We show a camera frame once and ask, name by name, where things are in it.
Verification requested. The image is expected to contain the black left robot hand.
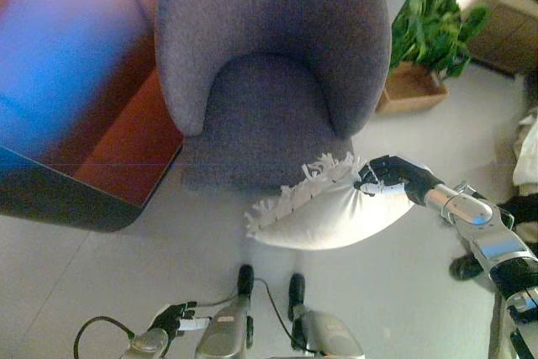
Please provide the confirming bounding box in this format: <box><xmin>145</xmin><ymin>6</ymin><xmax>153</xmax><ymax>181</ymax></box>
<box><xmin>146</xmin><ymin>300</ymin><xmax>211</xmax><ymax>341</ymax></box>

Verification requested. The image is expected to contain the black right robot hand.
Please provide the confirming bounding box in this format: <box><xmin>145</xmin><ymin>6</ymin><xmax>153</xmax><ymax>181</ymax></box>
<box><xmin>355</xmin><ymin>156</ymin><xmax>446</xmax><ymax>207</ymax></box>

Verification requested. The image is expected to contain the white fringed throw pillow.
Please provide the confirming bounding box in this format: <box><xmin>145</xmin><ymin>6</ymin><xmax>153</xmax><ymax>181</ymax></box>
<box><xmin>244</xmin><ymin>151</ymin><xmax>417</xmax><ymax>253</ymax></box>

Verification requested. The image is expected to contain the silver left robot leg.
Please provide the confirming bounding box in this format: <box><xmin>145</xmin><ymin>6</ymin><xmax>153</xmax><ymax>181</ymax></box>
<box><xmin>195</xmin><ymin>294</ymin><xmax>256</xmax><ymax>359</ymax></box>

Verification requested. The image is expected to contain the silver robot leg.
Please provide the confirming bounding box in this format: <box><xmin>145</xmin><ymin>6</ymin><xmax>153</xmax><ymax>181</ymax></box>
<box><xmin>289</xmin><ymin>303</ymin><xmax>365</xmax><ymax>359</ymax></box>
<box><xmin>195</xmin><ymin>294</ymin><xmax>256</xmax><ymax>359</ymax></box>

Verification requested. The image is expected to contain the light wooden planter box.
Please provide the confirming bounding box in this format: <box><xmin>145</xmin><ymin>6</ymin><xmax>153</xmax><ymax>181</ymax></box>
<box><xmin>375</xmin><ymin>60</ymin><xmax>450</xmax><ymax>116</ymax></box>

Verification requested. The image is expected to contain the black left robot foot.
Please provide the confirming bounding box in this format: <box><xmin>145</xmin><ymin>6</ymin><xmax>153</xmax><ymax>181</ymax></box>
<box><xmin>237</xmin><ymin>264</ymin><xmax>256</xmax><ymax>299</ymax></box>

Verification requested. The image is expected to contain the black robot foot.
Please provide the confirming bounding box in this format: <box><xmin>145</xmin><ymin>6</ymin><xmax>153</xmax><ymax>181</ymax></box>
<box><xmin>237</xmin><ymin>264</ymin><xmax>256</xmax><ymax>299</ymax></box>
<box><xmin>287</xmin><ymin>273</ymin><xmax>307</xmax><ymax>322</ymax></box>

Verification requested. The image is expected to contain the black leather shoe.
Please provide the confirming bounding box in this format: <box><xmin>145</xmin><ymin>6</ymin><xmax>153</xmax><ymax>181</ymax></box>
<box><xmin>448</xmin><ymin>252</ymin><xmax>485</xmax><ymax>282</ymax></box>

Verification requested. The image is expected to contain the black trouser leg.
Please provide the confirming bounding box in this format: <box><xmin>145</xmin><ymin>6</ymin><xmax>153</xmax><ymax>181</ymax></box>
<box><xmin>498</xmin><ymin>194</ymin><xmax>538</xmax><ymax>230</ymax></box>

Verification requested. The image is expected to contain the black right robot foot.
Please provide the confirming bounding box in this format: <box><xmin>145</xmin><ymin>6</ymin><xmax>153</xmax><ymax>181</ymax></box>
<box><xmin>287</xmin><ymin>273</ymin><xmax>307</xmax><ymax>322</ymax></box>

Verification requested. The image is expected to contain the white bed duvet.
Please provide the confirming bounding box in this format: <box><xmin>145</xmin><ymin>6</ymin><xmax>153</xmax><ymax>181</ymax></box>
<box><xmin>512</xmin><ymin>108</ymin><xmax>538</xmax><ymax>187</ymax></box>

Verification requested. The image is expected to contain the green leafy houseplant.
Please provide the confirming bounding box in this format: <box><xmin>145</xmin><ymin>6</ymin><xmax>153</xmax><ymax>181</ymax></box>
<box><xmin>389</xmin><ymin>0</ymin><xmax>491</xmax><ymax>81</ymax></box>

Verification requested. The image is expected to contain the silver right robot leg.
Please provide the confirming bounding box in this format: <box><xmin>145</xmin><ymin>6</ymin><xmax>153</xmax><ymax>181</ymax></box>
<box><xmin>289</xmin><ymin>303</ymin><xmax>365</xmax><ymax>359</ymax></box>

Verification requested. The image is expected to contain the beige wooden nightstand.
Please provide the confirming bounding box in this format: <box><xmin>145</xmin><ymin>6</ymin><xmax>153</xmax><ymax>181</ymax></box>
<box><xmin>462</xmin><ymin>0</ymin><xmax>538</xmax><ymax>78</ymax></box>

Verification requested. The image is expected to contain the grey fabric tub armchair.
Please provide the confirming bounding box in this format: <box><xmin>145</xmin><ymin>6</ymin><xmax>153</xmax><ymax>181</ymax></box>
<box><xmin>154</xmin><ymin>0</ymin><xmax>393</xmax><ymax>194</ymax></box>

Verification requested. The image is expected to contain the brown wooden desk rounded corner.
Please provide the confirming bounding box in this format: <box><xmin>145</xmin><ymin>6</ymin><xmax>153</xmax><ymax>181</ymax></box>
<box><xmin>0</xmin><ymin>0</ymin><xmax>185</xmax><ymax>234</ymax></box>

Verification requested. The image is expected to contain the black looped wrist cable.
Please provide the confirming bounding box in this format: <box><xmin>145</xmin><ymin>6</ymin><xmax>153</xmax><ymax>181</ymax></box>
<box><xmin>73</xmin><ymin>315</ymin><xmax>136</xmax><ymax>359</ymax></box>

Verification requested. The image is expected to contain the thin black cable between legs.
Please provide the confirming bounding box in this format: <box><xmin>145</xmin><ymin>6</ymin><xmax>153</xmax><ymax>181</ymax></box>
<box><xmin>251</xmin><ymin>277</ymin><xmax>296</xmax><ymax>350</ymax></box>

